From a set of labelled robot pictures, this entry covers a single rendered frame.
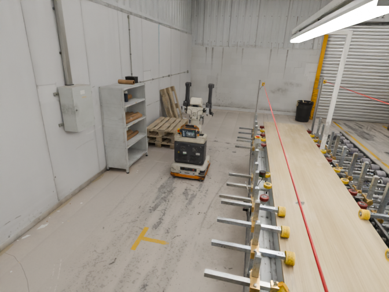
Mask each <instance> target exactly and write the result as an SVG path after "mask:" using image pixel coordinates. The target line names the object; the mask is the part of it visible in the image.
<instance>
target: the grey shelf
mask: <svg viewBox="0 0 389 292"><path fill-rule="evenodd" d="M98 88H99V94H100V105H101V116H102V127H103V134H104V145H105V156H106V162H107V171H109V170H110V169H109V167H114V168H118V169H126V173H127V174H129V167H130V166H131V165H132V164H133V163H134V162H135V161H137V160H138V159H139V158H140V157H141V156H142V155H144V154H145V153H146V156H148V143H147V126H146V93H145V83H135V84H134V85H128V84H119V83H115V84H111V85H106V86H100V87H98ZM124 91H127V93H128V94H131V95H132V98H130V99H128V102H124ZM121 99H122V101H121ZM128 107H129V108H128ZM144 108H145V113H144ZM125 112H133V113H136V112H139V113H141V114H142V117H140V118H138V119H136V120H134V121H132V122H130V123H128V124H126V115H125ZM122 116H123V118H122ZM129 127H130V128H129ZM129 129H131V130H132V131H133V132H134V131H136V130H138V131H139V133H138V134H137V135H135V136H134V137H132V138H131V139H129V140H128V141H127V132H126V131H127V130H129ZM123 132H124V134H123ZM145 139H146V143H145ZM106 142H107V143H106ZM108 166H109V167H108Z"/></svg>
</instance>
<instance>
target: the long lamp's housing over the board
mask: <svg viewBox="0 0 389 292"><path fill-rule="evenodd" d="M376 1H377V4H376V6H389V0H354V1H353V2H351V3H349V4H348V5H346V6H344V7H342V8H340V9H339V10H337V11H335V12H333V13H332V14H330V15H328V16H327V17H324V18H323V19H321V20H319V21H318V22H316V23H314V24H312V25H310V26H309V27H307V28H305V29H303V30H301V31H300V32H298V33H297V34H295V35H293V36H292V37H291V40H293V39H295V38H297V37H300V36H302V35H304V34H306V33H308V32H310V31H313V30H315V29H317V28H319V27H322V26H323V25H326V24H328V23H330V22H332V21H335V20H337V19H339V18H341V17H343V16H345V15H348V14H350V13H352V12H354V11H356V10H358V9H361V8H363V7H365V6H367V5H370V4H372V3H374V2H376ZM290 42H291V41H290Z"/></svg>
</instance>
